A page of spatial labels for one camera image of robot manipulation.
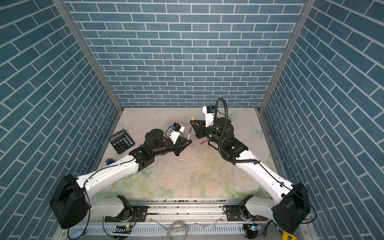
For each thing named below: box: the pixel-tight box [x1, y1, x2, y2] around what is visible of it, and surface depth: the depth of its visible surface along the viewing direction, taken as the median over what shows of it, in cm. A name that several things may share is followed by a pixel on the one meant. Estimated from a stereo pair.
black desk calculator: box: [108, 129, 136, 154], surface depth 101 cm
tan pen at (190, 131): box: [187, 124, 192, 140], surface depth 72 cm
